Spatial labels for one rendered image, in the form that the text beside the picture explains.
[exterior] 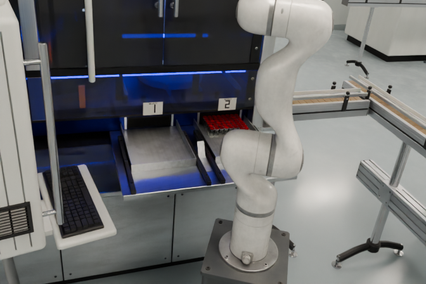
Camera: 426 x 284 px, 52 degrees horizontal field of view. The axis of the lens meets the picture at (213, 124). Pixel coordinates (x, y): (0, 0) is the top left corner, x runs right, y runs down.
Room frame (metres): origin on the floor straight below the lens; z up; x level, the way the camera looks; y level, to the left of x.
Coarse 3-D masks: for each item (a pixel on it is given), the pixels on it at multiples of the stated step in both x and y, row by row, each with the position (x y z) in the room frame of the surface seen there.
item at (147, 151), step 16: (144, 128) 1.74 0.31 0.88; (160, 128) 1.76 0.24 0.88; (176, 128) 1.77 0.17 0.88; (128, 144) 1.59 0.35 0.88; (144, 144) 1.60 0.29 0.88; (160, 144) 1.62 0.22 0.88; (176, 144) 1.63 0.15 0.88; (144, 160) 1.48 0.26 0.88; (160, 160) 1.49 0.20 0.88; (176, 160) 1.45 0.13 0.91; (192, 160) 1.47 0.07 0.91
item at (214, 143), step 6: (246, 120) 1.88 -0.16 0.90; (198, 126) 1.75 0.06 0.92; (252, 126) 1.81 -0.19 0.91; (204, 132) 1.76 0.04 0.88; (204, 138) 1.66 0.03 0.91; (210, 138) 1.71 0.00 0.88; (216, 138) 1.71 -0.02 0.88; (222, 138) 1.72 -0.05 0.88; (210, 144) 1.66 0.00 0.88; (216, 144) 1.66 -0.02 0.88; (210, 150) 1.57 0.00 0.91; (216, 150) 1.61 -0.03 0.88; (216, 156) 1.51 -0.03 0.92; (216, 162) 1.51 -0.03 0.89
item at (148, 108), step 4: (144, 104) 1.66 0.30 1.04; (148, 104) 1.67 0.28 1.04; (152, 104) 1.68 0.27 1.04; (156, 104) 1.68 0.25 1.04; (160, 104) 1.69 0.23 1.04; (144, 108) 1.66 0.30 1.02; (148, 108) 1.67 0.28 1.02; (152, 108) 1.68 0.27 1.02; (156, 108) 1.68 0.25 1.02; (160, 108) 1.69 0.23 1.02; (144, 112) 1.66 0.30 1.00; (148, 112) 1.67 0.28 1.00; (152, 112) 1.68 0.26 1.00; (156, 112) 1.68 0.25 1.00; (160, 112) 1.69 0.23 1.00
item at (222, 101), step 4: (220, 100) 1.78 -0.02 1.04; (224, 100) 1.79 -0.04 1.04; (232, 100) 1.80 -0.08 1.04; (220, 104) 1.78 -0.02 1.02; (224, 104) 1.79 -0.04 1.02; (232, 104) 1.80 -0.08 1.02; (220, 108) 1.78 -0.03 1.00; (224, 108) 1.79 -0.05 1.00; (228, 108) 1.80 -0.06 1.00; (232, 108) 1.80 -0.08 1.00
